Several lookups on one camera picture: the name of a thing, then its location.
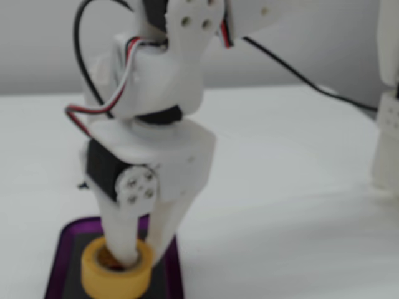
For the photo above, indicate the black tray mat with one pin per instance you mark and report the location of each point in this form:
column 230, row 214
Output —
column 76, row 264

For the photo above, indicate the purple metal tray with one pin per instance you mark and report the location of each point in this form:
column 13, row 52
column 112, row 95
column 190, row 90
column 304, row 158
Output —
column 67, row 246

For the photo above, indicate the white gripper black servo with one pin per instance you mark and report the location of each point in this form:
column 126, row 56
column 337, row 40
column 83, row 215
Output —
column 184, row 156

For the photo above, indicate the black clamp knob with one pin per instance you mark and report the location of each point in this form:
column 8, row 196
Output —
column 83, row 186

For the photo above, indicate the yellow masking tape roll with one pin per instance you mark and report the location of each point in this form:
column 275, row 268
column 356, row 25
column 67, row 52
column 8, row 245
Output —
column 118, row 283

